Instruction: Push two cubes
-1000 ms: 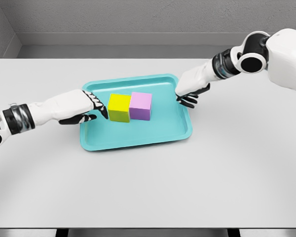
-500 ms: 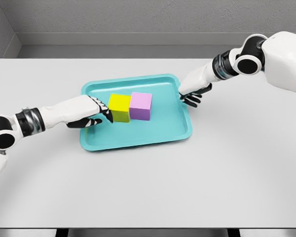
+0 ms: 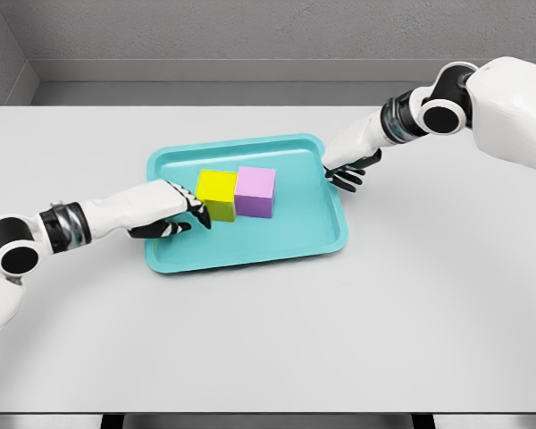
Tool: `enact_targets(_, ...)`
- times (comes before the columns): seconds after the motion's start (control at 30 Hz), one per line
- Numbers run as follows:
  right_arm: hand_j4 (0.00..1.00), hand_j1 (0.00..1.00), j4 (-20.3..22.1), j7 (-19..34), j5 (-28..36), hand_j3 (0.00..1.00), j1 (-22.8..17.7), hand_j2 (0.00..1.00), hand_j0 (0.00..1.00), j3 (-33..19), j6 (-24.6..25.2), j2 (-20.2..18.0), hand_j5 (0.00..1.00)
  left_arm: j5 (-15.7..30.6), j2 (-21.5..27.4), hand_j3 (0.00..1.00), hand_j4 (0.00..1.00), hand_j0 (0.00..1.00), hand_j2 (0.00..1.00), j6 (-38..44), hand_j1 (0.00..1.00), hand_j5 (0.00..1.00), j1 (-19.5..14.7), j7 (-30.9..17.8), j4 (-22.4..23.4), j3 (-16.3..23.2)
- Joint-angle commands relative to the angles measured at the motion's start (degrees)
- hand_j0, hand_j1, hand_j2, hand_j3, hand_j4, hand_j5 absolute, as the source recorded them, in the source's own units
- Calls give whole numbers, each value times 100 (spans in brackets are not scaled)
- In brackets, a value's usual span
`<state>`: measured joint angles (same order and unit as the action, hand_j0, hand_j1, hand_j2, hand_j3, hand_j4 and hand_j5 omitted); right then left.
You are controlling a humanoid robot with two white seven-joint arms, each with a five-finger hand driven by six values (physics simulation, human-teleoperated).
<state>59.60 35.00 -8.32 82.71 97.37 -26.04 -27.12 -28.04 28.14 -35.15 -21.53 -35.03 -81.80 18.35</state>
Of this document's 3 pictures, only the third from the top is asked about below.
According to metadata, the teal tray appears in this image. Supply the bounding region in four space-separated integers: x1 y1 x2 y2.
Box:
145 132 352 274

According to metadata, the yellow cube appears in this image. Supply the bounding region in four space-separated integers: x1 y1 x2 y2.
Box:
195 169 239 223

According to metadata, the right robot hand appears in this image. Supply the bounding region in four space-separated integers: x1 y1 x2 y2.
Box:
322 126 383 193

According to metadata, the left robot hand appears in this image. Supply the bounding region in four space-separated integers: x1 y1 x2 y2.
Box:
121 179 213 240

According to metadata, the pink cube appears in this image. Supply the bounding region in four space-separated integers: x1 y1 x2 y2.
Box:
233 165 277 220

